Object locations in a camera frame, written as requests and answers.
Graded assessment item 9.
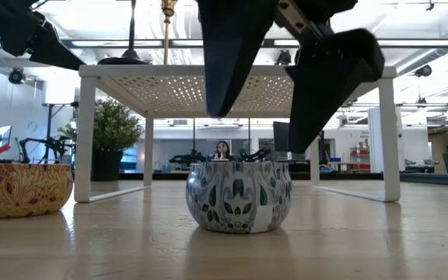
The black candlestick holder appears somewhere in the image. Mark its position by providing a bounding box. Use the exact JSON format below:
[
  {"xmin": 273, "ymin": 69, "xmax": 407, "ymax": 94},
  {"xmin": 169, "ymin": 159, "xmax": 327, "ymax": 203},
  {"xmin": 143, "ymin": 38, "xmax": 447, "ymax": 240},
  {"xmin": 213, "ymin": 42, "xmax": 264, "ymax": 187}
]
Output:
[{"xmin": 97, "ymin": 0, "xmax": 150, "ymax": 66}]

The black background stand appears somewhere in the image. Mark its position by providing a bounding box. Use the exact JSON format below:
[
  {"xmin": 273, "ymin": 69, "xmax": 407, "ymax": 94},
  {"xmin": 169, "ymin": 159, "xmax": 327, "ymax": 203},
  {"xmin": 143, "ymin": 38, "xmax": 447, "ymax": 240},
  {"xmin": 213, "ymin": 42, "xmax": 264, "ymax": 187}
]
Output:
[{"xmin": 43, "ymin": 101, "xmax": 79, "ymax": 164}]

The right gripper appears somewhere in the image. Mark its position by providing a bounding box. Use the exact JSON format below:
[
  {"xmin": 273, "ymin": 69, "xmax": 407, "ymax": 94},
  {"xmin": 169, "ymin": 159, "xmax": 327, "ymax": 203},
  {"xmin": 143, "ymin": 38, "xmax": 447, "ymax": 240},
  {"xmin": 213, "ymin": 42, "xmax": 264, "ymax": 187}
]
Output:
[{"xmin": 196, "ymin": 0, "xmax": 387, "ymax": 155}]

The person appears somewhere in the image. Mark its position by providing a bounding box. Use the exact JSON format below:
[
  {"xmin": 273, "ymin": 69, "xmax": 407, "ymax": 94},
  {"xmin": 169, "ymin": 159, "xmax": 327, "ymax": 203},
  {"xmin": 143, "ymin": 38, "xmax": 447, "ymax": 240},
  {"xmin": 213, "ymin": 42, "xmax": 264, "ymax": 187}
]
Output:
[{"xmin": 212, "ymin": 140, "xmax": 233, "ymax": 161}]

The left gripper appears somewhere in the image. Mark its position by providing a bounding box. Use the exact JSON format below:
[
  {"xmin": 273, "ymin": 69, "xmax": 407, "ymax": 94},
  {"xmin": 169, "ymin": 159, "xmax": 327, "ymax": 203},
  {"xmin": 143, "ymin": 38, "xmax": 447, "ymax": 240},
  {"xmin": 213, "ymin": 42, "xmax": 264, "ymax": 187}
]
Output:
[{"xmin": 0, "ymin": 0, "xmax": 87, "ymax": 72}]

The bright computer monitor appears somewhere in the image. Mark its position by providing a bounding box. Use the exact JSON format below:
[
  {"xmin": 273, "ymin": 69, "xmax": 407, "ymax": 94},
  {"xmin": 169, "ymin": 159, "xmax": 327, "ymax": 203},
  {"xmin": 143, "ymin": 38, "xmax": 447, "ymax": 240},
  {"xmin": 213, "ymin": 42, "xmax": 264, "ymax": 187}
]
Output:
[{"xmin": 0, "ymin": 124, "xmax": 13, "ymax": 152}]

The dark computer monitor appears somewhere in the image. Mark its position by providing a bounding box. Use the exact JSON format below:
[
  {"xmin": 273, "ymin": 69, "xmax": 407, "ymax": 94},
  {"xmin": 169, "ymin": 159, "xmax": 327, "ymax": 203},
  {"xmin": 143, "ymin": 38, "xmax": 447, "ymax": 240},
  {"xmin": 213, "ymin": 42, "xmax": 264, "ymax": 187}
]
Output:
[{"xmin": 272, "ymin": 121, "xmax": 291, "ymax": 153}]

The gold candlestick holder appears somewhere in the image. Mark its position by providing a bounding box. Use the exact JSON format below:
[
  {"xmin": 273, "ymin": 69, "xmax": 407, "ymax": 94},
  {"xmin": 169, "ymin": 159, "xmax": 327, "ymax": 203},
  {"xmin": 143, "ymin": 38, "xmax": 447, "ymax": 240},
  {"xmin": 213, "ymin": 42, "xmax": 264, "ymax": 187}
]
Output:
[{"xmin": 159, "ymin": 0, "xmax": 179, "ymax": 66}]

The blue-green floral candle tin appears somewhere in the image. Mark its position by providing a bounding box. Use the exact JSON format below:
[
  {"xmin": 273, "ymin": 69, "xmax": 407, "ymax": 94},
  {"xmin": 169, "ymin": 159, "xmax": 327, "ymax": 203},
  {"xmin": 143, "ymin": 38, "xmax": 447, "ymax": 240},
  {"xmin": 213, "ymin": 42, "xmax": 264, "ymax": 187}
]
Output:
[{"xmin": 185, "ymin": 160, "xmax": 294, "ymax": 235}]

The black aluminium table frame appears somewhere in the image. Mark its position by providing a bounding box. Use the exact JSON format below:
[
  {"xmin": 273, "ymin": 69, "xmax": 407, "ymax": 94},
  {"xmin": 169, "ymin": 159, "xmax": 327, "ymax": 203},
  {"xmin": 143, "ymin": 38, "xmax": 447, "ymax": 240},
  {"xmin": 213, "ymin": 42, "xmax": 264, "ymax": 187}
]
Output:
[{"xmin": 118, "ymin": 172, "xmax": 448, "ymax": 187}]

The red storage rack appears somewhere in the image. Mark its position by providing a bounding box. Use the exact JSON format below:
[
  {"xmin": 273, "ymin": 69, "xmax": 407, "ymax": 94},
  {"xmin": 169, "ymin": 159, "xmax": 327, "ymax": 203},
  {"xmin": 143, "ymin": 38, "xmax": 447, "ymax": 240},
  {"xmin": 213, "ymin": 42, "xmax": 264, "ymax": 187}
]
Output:
[{"xmin": 350, "ymin": 145, "xmax": 369, "ymax": 172}]

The white perforated shelf riser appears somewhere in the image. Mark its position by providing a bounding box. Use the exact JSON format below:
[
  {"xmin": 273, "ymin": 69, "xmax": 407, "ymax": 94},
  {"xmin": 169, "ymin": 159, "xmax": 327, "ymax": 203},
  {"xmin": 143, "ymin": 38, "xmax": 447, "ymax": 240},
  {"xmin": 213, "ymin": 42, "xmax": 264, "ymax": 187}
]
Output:
[{"xmin": 73, "ymin": 64, "xmax": 402, "ymax": 204}]

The orange floral candle tin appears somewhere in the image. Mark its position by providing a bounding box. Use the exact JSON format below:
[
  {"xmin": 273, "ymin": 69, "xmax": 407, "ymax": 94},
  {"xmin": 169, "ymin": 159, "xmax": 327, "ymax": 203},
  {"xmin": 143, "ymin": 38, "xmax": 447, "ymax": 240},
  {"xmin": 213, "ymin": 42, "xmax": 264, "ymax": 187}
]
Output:
[{"xmin": 0, "ymin": 162, "xmax": 75, "ymax": 219}]

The green potted plant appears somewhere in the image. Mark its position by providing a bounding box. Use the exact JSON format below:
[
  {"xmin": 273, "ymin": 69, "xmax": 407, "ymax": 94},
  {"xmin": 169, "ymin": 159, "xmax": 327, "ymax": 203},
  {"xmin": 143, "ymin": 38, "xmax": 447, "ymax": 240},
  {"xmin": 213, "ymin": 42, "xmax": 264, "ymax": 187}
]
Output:
[{"xmin": 57, "ymin": 97, "xmax": 144, "ymax": 183}]

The black ceiling fixture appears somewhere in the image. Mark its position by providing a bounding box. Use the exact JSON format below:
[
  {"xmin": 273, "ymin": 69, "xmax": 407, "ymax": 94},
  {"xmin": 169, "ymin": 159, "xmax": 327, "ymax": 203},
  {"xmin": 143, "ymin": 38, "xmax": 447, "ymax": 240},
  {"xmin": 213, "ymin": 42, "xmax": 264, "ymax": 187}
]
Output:
[
  {"xmin": 8, "ymin": 68, "xmax": 26, "ymax": 86},
  {"xmin": 274, "ymin": 49, "xmax": 293, "ymax": 66},
  {"xmin": 414, "ymin": 64, "xmax": 434, "ymax": 78}
]

